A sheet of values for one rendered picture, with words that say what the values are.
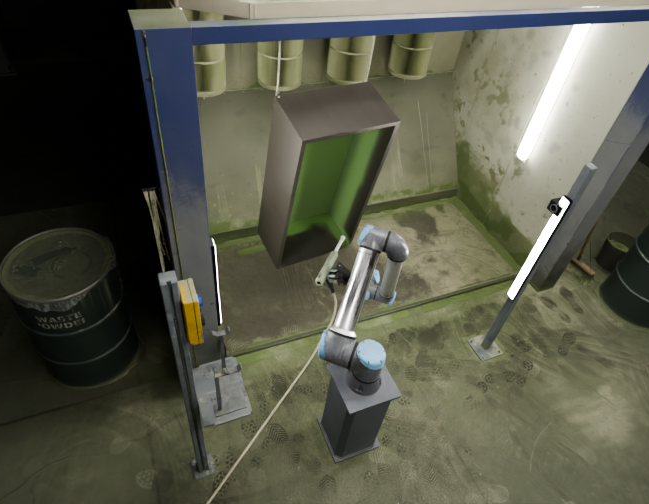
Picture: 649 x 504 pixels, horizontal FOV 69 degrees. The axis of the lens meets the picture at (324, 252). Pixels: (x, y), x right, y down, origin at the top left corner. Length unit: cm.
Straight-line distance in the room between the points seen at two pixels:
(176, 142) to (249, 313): 193
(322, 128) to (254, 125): 162
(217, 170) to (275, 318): 130
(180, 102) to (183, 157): 23
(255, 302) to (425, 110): 241
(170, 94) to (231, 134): 221
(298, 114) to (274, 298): 163
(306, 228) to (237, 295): 74
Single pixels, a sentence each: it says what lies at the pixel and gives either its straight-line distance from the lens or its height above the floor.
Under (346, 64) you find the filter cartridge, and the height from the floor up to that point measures 142.
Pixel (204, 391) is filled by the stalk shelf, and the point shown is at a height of 79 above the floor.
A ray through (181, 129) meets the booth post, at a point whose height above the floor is 192.
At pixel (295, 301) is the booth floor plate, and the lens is 370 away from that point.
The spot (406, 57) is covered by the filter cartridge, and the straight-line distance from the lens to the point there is 412.
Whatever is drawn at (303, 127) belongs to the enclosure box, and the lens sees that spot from 250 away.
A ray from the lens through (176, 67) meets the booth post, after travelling 182.
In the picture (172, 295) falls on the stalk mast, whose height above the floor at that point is 156.
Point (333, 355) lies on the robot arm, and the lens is 246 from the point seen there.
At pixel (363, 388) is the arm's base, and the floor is 69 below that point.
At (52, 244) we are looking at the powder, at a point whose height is 86.
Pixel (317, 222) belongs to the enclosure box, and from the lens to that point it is 364.
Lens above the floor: 289
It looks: 44 degrees down
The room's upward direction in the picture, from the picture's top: 8 degrees clockwise
